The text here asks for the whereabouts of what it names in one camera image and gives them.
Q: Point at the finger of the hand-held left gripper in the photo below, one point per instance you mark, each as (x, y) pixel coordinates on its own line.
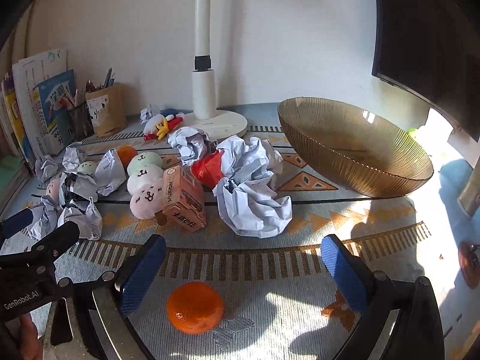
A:
(56, 240)
(17, 221)

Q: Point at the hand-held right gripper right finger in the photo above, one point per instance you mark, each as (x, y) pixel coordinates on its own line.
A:
(343, 273)

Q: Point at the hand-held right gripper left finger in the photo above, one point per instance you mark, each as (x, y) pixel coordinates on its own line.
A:
(139, 273)

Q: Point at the white paper ball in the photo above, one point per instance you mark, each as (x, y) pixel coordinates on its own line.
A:
(80, 219)
(251, 157)
(40, 221)
(73, 156)
(255, 210)
(47, 167)
(77, 188)
(110, 172)
(189, 142)

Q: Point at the orange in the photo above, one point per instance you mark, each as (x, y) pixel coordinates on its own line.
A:
(126, 154)
(195, 305)

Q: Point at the amber ribbed glass bowl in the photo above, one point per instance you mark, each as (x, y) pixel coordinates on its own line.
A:
(356, 153)

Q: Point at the red snack packet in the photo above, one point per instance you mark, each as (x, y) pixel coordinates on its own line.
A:
(208, 168)

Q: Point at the small paper ball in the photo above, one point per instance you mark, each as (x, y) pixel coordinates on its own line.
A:
(149, 113)

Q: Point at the person's left hand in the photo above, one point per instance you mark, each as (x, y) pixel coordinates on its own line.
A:
(30, 335)

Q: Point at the crumpled papers on left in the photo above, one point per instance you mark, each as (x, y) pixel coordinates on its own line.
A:
(87, 167)

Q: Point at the patterned woven mat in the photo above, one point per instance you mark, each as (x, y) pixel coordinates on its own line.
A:
(262, 262)

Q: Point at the orange printed carton box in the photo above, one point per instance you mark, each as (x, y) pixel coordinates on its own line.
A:
(183, 202)

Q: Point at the three-ball dango plush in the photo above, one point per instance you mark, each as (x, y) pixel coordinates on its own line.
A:
(144, 185)

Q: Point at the row of upright books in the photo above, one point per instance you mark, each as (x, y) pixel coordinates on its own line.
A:
(9, 116)

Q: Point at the blue book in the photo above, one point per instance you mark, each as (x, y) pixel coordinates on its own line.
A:
(56, 112)

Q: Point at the black mesh pen holder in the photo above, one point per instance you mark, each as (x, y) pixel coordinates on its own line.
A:
(80, 120)

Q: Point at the copper round object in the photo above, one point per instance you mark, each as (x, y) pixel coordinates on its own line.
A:
(468, 264)

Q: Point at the kraft paper pen holder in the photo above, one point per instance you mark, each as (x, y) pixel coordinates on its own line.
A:
(107, 110)

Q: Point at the white booklet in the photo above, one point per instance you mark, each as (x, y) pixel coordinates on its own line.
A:
(32, 78)

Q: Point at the colourful plush toy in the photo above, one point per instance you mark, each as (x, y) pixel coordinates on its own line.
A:
(163, 123)

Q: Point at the red pen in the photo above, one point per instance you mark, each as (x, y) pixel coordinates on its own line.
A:
(90, 85)

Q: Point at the green object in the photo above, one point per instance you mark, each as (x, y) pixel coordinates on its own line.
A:
(412, 131)

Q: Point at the silver pen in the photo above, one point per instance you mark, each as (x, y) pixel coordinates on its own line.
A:
(108, 77)

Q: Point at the white desk lamp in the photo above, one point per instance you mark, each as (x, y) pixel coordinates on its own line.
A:
(204, 86)

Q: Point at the black monitor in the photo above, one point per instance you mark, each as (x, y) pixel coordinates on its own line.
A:
(423, 37)

